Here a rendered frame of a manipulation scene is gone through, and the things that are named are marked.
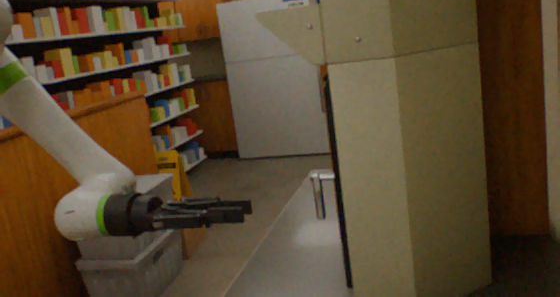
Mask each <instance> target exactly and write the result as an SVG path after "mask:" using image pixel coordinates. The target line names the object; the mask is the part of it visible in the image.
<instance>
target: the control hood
mask: <svg viewBox="0 0 560 297"><path fill-rule="evenodd" d="M254 17H255V18H256V20H257V21H259V23H260V24H261V25H263V26H264V27H266V28H267V29H268V30H269V31H270V32H271V33H273V34H274V35H275V36H277V37H278V38H279V39H280V40H282V41H283V43H285V44H287V45H288V46H289V47H290V48H291V49H292V50H294V51H296V52H297V53H298V55H299V56H301V57H302V58H304V59H306V61H307V62H308V63H310V64H311V65H314V66H322V65H327V64H328V62H327V54H326V47H325V39H324V31H323V24H322V16H321V4H316V5H304V6H298V7H291V8H285V9H279V10H273V11H267V12H256V14H255V15H254Z"/></svg>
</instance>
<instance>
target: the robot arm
mask: <svg viewBox="0 0 560 297"><path fill-rule="evenodd" d="M12 25H13V14H12V8H11V6H10V5H9V3H8V2H7V0H0V114H1V115H3V116H4V117H5V118H6V119H8V120H9V122H12V123H13V124H15V125H16V127H18V128H19V129H20V130H23V132H24V133H26V134H27V135H28V136H30V137H31V138H32V139H33V140H35V141H36V143H37V144H38V145H41V146H42V147H43V149H44V150H45V151H47V152H49V153H50V155H51V156H52V157H53V158H54V159H55V160H57V161H58V162H59V163H60V164H61V165H62V166H63V167H64V168H65V169H66V170H67V171H68V172H69V173H70V174H71V176H72V177H73V178H74V179H75V180H76V181H77V182H78V183H79V184H80V186H79V188H77V189H76V190H72V192H70V193H68V194H67V195H65V197H63V198H62V199H61V200H60V201H59V202H58V205H57V207H56V209H55V213H54V220H55V225H56V227H57V228H58V231H59V233H60V234H61V235H64V236H65V237H66V238H67V239H69V240H72V241H75V242H85V241H88V240H92V239H94V238H99V237H108V236H121V237H132V238H133V239H136V237H139V236H141V235H142V234H143V233H144V232H156V231H159V230H177V229H200V228H202V227H203V224H205V229H206V228H210V227H211V225H210V223H244V222H245V220H244V215H251V214H252V208H251V200H250V199H247V200H220V196H217V197H202V198H188V197H181V198H180V201H174V200H172V201H167V202H166V203H164V202H163V201H162V199H160V198H159V196H157V195H146V196H144V194H143V193H141V192H139V191H136V187H137V186H136V177H135V176H134V174H133V173H132V172H131V171H130V170H129V168H127V167H125V166H124V165H122V164H121V162H119V161H118V160H115V159H114V157H113V156H111V155H110V154H109V153H107V152H106V151H105V150H103V149H102V148H101V147H100V145H98V144H97V143H95V142H94V141H93V140H92V138H91V137H89V136H88V135H87V134H86V133H85V132H84V131H83V130H82V129H80V128H79V127H78V125H77V124H76V123H75V122H73V121H72V120H71V118H70V117H69V116H68V115H67V114H65V113H64V111H63V110H62V109H61V108H60V107H59V106H58V105H57V103H56V102H55V101H54V100H53V99H52V98H51V96H50V95H49V94H48V93H47V92H46V91H45V90H44V88H43V86H42V85H40V84H39V83H38V82H37V79H36V78H35V77H33V76H32V75H31V74H30V72H29V70H27V69H26V68H25V67H24V65H23V64H22V63H20V62H19V61H18V60H17V57H16V56H14V55H13V54H12V53H11V51H10V50H9V49H7V48H6V47H5V46H4V43H5V41H6V38H7V36H8V35H9V34H10V32H11V28H12Z"/></svg>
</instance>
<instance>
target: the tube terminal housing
mask: <svg viewBox="0 0 560 297"><path fill-rule="evenodd" d="M320 1H321V16H322V24H323V31H324V39H325V47H326V54H327V62H328V64H329V65H328V71H329V79H330V94H331V102H332V109H333V117H334V125H335V132H336V140H337V148H338V163H339V171H340V178H341V186H342V193H343V201H344V209H345V224H346V232H347V239H348V247H349V255H350V262H351V270H352V285H353V293H354V297H463V296H465V295H469V294H470V293H472V292H474V291H476V290H477V289H479V288H481V287H484V286H486V285H488V284H490V283H491V277H492V268H491V253H490V238H489V223H488V208H487V178H486V163H485V148H484V133H483V118H482V103H481V88H480V68H479V43H478V28H477V13H476V0H320Z"/></svg>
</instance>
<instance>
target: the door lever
mask: <svg viewBox="0 0 560 297"><path fill-rule="evenodd" d="M310 179H311V181H313V187H314V200H315V208H316V215H317V219H318V220H324V219H325V218H326V212H325V205H324V198H323V191H322V181H327V180H334V174H322V175H321V174H320V173H314V174H313V175H311V176H310Z"/></svg>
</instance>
